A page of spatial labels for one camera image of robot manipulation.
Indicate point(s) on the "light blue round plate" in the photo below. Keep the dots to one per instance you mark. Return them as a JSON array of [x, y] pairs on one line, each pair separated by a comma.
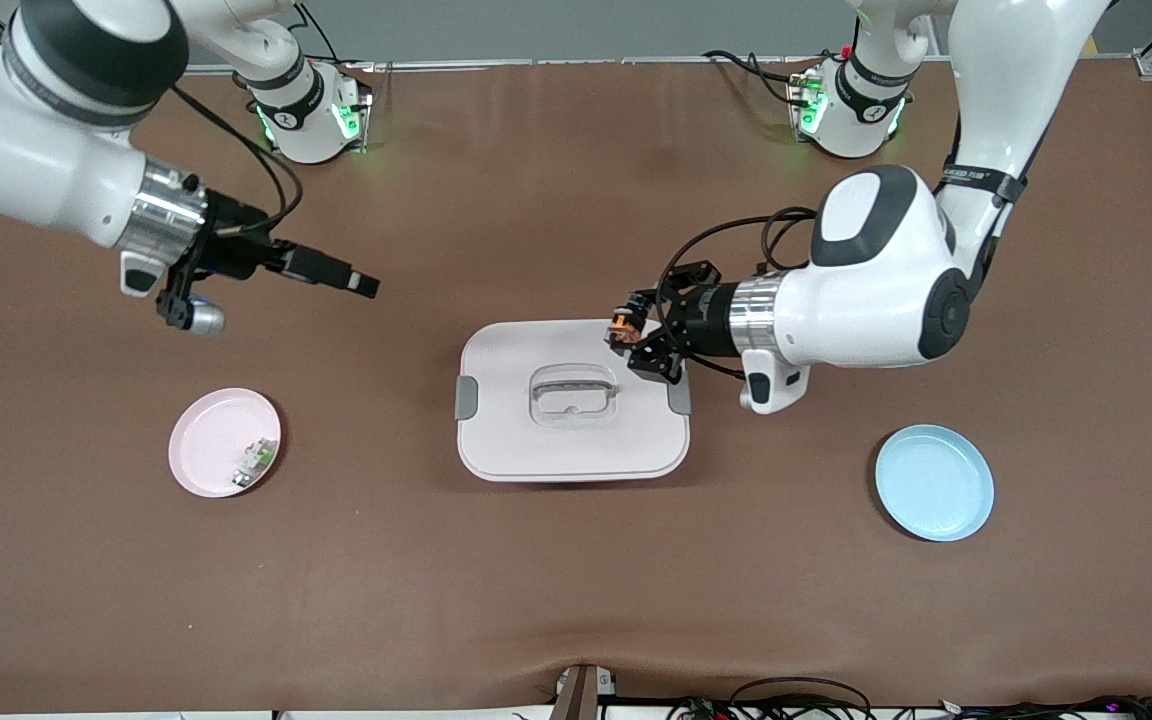
[[936, 485]]

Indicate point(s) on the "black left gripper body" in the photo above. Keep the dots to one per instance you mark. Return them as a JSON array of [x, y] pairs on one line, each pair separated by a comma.
[[706, 319]]

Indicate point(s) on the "pink round plate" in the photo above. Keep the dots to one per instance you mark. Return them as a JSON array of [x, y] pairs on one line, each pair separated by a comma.
[[211, 440]]

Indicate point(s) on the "brown table cover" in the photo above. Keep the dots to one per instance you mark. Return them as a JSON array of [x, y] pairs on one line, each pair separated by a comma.
[[536, 560]]

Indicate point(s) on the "orange and black push-button switch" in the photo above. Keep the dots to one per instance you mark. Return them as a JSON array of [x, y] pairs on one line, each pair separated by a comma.
[[621, 325]]

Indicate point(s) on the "silver table edge rail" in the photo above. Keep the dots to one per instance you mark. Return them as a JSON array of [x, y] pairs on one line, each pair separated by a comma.
[[456, 66]]

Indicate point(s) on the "table edge clamp bracket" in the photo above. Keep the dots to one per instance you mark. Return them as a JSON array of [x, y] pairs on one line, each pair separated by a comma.
[[576, 700]]

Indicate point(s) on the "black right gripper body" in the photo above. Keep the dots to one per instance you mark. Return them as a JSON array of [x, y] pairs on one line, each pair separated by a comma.
[[236, 250]]

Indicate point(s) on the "white lidded storage box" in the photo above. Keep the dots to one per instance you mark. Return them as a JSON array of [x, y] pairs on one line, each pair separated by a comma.
[[571, 440]]

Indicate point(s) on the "green and white switch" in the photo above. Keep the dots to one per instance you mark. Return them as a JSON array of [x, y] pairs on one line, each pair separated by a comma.
[[256, 460]]

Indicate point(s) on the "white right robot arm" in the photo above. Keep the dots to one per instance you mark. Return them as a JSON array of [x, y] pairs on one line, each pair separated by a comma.
[[26, 150]]

